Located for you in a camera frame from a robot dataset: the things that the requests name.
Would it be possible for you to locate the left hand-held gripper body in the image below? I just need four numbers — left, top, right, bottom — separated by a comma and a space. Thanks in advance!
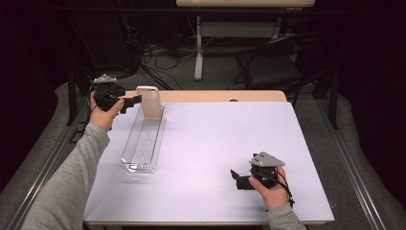
93, 74, 126, 111

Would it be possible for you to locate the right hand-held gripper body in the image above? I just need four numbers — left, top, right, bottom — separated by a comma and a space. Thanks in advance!
249, 151, 286, 189

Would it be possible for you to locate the beige phone case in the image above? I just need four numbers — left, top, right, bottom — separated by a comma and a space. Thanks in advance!
135, 85, 164, 121

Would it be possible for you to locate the clear plastic packaging box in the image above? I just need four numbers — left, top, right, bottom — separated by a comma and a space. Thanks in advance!
120, 104, 167, 174

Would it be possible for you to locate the person's left hand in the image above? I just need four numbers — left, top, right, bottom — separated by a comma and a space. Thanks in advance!
89, 92, 125, 130

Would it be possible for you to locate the person's right hand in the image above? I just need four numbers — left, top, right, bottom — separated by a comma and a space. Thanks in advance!
248, 168, 291, 212

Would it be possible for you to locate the black metal stand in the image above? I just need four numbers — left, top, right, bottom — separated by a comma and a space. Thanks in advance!
314, 70, 340, 130
66, 67, 126, 127

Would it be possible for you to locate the white table sheet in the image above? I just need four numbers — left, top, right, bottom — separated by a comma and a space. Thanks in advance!
83, 101, 335, 223

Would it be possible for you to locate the black chair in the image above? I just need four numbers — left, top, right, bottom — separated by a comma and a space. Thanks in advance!
235, 32, 324, 99

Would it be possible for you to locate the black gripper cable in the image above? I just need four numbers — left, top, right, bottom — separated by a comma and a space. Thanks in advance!
265, 167, 296, 213
85, 83, 98, 124

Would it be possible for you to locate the bundle of floor cables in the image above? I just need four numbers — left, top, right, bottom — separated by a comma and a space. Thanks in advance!
125, 15, 200, 91

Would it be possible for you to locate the metal floor rail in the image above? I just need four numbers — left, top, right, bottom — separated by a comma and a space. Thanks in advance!
6, 95, 94, 230
315, 98, 388, 230

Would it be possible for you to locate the light desk with white frame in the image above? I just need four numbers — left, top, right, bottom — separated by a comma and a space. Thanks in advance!
175, 0, 316, 81

